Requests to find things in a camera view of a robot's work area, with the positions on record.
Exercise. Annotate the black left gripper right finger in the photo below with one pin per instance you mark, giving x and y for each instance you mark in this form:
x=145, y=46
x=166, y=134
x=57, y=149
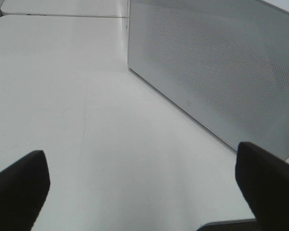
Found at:
x=264, y=182

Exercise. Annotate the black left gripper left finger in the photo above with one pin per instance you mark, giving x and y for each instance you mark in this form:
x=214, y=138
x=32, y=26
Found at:
x=24, y=186

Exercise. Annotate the white microwave door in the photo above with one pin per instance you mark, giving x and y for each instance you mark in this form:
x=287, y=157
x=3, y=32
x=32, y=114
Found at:
x=224, y=62

